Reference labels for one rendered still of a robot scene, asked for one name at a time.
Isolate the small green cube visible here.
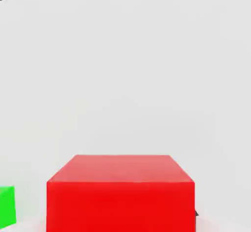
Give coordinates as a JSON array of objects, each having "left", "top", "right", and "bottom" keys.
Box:
[{"left": 0, "top": 185, "right": 17, "bottom": 230}]

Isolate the small red cube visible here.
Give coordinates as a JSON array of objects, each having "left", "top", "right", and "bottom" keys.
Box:
[{"left": 46, "top": 154, "right": 196, "bottom": 232}]

